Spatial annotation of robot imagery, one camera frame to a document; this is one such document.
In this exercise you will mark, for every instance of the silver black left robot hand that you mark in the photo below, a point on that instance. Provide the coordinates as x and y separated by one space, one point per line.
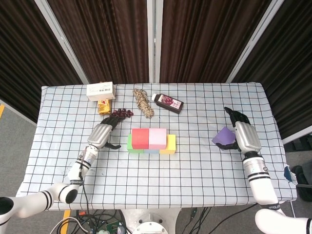
100 134

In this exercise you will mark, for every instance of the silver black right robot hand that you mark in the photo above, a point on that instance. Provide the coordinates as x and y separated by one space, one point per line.
246 136

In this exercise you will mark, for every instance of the purple foam cube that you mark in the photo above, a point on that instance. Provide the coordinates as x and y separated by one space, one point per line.
224 136

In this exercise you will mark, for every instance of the green foam cube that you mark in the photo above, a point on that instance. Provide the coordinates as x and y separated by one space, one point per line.
130 146

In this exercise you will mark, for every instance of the red foam cube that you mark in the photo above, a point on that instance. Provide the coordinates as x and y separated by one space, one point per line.
140 139

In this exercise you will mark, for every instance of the pink foam cube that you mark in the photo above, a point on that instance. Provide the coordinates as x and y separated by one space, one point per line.
158 139

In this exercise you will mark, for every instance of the yellow foam cube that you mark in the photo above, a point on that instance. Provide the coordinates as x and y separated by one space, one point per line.
170 145

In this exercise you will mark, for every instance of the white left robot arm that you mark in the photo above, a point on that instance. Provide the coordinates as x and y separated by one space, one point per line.
61 185

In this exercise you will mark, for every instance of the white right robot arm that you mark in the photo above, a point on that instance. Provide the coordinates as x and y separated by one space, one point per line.
265 185

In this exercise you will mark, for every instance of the blue foam cube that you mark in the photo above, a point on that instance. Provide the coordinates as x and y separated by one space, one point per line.
151 151

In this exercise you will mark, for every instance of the yellow snack box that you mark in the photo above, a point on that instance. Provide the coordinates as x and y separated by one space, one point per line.
104 107

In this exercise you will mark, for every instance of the bunch of dark grapes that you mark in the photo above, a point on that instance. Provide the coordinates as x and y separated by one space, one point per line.
122 112

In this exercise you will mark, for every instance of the white cardboard box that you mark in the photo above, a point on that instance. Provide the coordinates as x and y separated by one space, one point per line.
101 91

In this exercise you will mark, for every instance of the blue white cloth item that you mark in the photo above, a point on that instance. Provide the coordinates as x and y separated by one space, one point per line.
289 174

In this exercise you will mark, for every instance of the black chair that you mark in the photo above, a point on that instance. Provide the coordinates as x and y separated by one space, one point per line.
303 178

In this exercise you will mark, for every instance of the white black checkered tablecloth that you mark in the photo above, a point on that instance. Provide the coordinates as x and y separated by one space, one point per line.
156 178

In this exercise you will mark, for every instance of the dark grape juice bottle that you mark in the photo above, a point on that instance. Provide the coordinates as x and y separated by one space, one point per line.
169 103

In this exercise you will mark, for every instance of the brown pleated curtain panel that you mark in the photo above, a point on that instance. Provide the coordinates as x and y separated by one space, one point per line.
109 41
292 73
24 61
207 41

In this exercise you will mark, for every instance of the green circuit board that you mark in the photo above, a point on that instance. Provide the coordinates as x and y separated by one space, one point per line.
113 226

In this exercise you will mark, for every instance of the grey partition base rail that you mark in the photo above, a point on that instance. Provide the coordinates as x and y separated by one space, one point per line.
297 138
17 111

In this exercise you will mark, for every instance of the grey metal partition post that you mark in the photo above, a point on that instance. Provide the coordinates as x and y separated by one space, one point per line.
258 41
61 39
154 41

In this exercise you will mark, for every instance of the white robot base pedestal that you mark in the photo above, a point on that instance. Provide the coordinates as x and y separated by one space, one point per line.
151 219

